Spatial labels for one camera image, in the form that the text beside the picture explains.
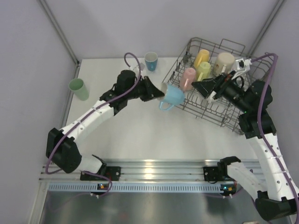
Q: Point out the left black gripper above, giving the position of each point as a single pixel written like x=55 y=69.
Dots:
x=151 y=91

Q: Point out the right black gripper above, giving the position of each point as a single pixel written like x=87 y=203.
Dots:
x=219 y=83

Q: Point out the pale yellow-green mug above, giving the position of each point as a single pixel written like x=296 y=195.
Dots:
x=203 y=71

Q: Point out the pink mug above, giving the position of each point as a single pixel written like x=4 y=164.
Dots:
x=187 y=78

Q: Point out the light blue mug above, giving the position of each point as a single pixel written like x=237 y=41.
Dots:
x=173 y=96

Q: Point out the yellow mug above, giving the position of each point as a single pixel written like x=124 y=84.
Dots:
x=202 y=56

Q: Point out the floral cream mug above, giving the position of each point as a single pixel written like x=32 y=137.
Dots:
x=224 y=63

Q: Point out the white mug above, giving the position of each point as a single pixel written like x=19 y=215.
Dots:
x=212 y=98

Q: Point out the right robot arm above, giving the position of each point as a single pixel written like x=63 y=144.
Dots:
x=278 y=196

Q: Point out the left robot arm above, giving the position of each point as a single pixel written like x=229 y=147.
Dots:
x=63 y=145

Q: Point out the dark blue mug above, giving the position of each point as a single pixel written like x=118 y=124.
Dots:
x=151 y=59

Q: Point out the green tumbler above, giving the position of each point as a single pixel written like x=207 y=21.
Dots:
x=78 y=87

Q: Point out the grey wire dish rack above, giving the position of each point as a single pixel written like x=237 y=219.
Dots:
x=221 y=112

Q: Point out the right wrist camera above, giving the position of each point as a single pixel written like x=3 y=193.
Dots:
x=241 y=66

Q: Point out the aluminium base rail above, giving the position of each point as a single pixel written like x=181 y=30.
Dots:
x=155 y=170

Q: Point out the perforated cable tray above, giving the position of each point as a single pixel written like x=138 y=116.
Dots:
x=143 y=187

